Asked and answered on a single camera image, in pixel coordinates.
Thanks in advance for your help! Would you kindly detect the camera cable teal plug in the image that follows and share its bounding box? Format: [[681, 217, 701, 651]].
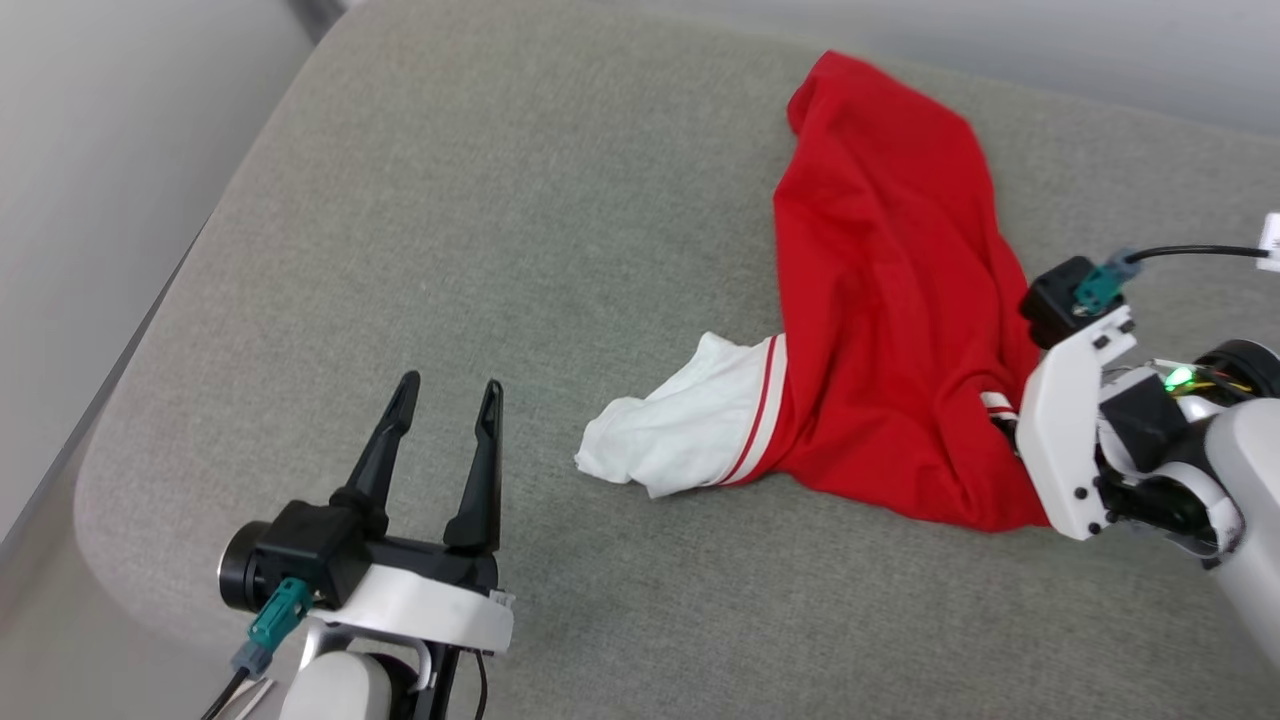
[[198, 577, 315, 720], [1073, 244, 1273, 315]]

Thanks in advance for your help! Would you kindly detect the red white basketball jersey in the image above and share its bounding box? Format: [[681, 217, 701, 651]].
[[575, 50, 1053, 534]]

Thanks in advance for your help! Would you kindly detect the grey fabric sofa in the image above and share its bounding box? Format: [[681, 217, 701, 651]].
[[74, 0, 1280, 720]]

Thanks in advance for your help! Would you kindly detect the right camera cable teal plug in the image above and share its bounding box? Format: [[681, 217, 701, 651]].
[[1073, 244, 1273, 315]]

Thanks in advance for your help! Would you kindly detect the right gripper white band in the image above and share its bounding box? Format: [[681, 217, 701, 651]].
[[1015, 305, 1280, 568]]

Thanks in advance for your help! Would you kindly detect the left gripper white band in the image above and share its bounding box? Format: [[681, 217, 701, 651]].
[[318, 370, 517, 658]]

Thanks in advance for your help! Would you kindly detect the dark grey metal strip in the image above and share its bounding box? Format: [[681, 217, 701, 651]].
[[288, 0, 349, 43]]

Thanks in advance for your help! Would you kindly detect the left camera cable teal plug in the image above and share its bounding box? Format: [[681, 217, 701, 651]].
[[198, 577, 315, 720]]

